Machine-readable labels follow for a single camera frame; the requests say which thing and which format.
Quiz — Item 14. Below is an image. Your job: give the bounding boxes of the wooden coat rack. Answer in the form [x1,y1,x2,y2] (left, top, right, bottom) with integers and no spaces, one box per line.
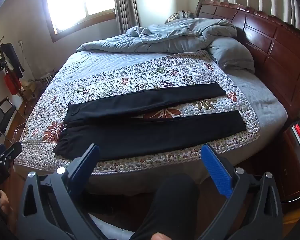
[0,31,25,98]

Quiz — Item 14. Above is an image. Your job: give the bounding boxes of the person's leg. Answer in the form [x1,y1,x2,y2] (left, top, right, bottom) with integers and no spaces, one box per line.
[130,174,203,240]

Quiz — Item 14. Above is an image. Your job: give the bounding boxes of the person's left hand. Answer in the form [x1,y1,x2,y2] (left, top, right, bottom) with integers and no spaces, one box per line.
[0,189,14,218]

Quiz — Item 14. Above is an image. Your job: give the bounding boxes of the white cable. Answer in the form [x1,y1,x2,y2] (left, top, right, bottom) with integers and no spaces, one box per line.
[281,194,300,203]

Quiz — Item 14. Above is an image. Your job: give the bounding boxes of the black pants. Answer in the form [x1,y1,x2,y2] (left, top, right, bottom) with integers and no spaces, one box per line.
[52,82,247,161]

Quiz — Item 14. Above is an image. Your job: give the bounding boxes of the striped laundry basket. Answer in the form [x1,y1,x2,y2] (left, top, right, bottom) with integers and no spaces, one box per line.
[39,75,54,87]

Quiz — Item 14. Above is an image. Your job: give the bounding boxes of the wooden bed headboard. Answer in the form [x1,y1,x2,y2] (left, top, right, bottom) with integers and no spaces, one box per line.
[195,0,300,120]

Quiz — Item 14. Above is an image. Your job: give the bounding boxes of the patterned pillow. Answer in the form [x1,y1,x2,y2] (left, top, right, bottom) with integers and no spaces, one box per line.
[165,10,198,24]

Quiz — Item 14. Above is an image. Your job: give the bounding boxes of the wooden nightstand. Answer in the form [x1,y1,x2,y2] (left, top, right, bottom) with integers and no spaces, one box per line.
[277,120,300,215]

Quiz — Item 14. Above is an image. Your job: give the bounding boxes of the red hanging bag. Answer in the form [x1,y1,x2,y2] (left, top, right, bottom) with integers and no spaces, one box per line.
[4,74,22,95]

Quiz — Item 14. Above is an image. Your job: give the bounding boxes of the cardboard box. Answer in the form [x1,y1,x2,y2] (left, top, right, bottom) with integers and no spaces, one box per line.
[24,81,39,99]

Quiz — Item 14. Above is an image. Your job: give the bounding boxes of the grey window curtain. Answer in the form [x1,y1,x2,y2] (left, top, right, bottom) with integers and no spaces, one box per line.
[112,0,140,34]

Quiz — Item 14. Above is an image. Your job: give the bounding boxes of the floral quilted bedspread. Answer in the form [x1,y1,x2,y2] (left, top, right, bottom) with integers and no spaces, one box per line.
[14,47,261,174]

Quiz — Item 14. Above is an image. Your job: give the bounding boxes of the black hanging garment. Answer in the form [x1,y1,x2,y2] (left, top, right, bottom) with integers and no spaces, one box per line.
[1,43,24,79]

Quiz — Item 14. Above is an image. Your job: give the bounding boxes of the wooden framed window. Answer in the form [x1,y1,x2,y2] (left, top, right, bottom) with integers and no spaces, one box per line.
[39,0,117,43]

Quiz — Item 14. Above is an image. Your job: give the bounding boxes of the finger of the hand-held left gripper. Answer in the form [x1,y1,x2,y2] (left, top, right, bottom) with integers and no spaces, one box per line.
[0,142,23,172]

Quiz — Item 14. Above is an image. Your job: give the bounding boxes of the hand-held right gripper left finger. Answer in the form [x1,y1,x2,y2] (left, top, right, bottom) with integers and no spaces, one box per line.
[16,144,108,240]

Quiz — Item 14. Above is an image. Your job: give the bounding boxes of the black folding chair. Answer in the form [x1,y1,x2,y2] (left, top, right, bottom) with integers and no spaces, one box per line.
[0,96,27,140]

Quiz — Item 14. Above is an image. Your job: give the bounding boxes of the grey duvet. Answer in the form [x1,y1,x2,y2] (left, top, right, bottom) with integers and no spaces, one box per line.
[75,17,238,54]

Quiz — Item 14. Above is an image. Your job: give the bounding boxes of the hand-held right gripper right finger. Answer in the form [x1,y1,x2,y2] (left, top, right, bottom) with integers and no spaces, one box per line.
[201,144,284,240]

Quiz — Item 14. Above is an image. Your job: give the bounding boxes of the grey pillow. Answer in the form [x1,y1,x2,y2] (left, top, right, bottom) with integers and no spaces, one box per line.
[207,36,255,74]

